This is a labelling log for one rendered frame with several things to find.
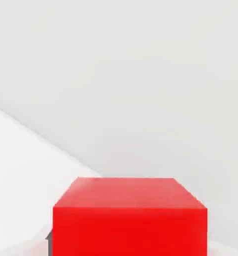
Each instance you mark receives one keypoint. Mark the small red cube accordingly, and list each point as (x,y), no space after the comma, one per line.
(128,230)

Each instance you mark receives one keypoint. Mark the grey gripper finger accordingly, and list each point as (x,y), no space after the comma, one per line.
(49,245)

